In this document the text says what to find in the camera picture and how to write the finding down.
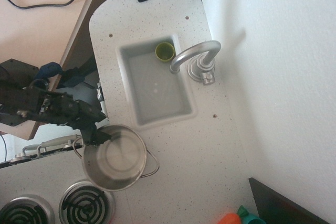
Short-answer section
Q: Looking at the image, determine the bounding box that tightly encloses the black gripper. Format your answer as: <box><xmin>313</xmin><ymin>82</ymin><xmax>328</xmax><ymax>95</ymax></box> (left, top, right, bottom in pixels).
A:
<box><xmin>41</xmin><ymin>93</ymin><xmax>111</xmax><ymax>146</ymax></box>

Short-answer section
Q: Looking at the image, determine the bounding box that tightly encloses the stainless steel pot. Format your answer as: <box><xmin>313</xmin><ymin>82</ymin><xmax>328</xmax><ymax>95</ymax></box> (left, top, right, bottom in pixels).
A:
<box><xmin>74</xmin><ymin>124</ymin><xmax>160</xmax><ymax>192</ymax></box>

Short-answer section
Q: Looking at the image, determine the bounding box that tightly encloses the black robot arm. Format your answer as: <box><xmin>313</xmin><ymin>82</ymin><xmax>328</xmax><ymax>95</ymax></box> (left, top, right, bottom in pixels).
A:
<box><xmin>1</xmin><ymin>59</ymin><xmax>111</xmax><ymax>146</ymax></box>

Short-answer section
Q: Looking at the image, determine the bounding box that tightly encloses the right black stove burner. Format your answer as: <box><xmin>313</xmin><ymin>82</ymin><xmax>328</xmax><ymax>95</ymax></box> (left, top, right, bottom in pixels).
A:
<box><xmin>59</xmin><ymin>180</ymin><xmax>116</xmax><ymax>223</ymax></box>

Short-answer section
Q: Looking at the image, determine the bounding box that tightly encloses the black stove burner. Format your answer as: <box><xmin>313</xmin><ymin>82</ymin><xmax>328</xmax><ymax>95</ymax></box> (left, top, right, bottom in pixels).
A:
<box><xmin>1</xmin><ymin>195</ymin><xmax>55</xmax><ymax>223</ymax></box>
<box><xmin>59</xmin><ymin>180</ymin><xmax>116</xmax><ymax>223</ymax></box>

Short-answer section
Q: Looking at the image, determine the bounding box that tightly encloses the grey toy sink basin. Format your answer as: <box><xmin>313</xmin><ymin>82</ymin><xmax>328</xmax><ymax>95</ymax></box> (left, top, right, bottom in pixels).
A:
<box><xmin>116</xmin><ymin>34</ymin><xmax>197</xmax><ymax>130</ymax></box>

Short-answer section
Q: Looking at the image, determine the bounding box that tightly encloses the silver stove knob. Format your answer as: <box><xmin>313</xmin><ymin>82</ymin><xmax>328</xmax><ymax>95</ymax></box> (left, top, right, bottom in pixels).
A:
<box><xmin>9</xmin><ymin>153</ymin><xmax>31</xmax><ymax>164</ymax></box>

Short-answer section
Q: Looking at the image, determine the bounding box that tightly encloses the left black stove burner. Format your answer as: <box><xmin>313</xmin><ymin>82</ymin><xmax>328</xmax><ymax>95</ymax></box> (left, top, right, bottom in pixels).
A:
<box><xmin>1</xmin><ymin>195</ymin><xmax>55</xmax><ymax>223</ymax></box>

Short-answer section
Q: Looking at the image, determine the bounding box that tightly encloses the green plastic cup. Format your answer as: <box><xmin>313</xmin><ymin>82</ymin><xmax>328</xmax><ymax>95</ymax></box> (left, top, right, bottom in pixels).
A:
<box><xmin>155</xmin><ymin>42</ymin><xmax>175</xmax><ymax>62</ymax></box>

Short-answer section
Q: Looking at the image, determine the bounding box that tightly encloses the silver toy faucet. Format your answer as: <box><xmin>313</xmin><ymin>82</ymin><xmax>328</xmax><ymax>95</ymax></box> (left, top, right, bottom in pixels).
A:
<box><xmin>170</xmin><ymin>40</ymin><xmax>221</xmax><ymax>86</ymax></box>

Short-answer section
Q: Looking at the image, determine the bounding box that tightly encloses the orange toy carrot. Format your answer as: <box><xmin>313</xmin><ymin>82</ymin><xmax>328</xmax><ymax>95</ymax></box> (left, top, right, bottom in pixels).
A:
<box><xmin>217</xmin><ymin>213</ymin><xmax>242</xmax><ymax>224</ymax></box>

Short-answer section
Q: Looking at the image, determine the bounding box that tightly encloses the teal plastic cup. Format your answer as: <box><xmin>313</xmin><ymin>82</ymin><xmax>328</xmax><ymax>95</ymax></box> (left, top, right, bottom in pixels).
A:
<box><xmin>237</xmin><ymin>205</ymin><xmax>266</xmax><ymax>224</ymax></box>

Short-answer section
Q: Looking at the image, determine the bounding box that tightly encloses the dark wooden board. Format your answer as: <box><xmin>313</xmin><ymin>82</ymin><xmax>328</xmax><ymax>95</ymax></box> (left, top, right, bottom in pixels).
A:
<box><xmin>248</xmin><ymin>177</ymin><xmax>328</xmax><ymax>224</ymax></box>

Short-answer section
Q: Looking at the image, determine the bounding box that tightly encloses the grey oven door handle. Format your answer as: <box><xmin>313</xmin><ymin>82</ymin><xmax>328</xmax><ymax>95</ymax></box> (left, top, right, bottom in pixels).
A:
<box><xmin>22</xmin><ymin>134</ymin><xmax>82</xmax><ymax>156</ymax></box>

